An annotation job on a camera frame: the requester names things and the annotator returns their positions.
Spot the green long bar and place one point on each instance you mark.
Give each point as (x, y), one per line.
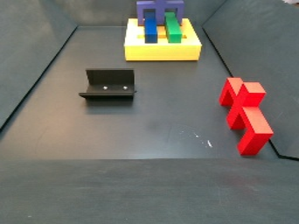
(172, 28)

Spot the red comb-shaped block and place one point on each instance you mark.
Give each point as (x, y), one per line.
(242, 96)

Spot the blue long bar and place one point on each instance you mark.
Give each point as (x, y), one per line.
(150, 28)

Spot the black U-shaped bracket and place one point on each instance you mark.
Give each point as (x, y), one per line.
(110, 83)

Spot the purple comb-shaped block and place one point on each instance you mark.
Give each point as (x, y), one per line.
(159, 6)

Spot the yellow slotted board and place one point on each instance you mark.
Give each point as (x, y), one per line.
(160, 51)

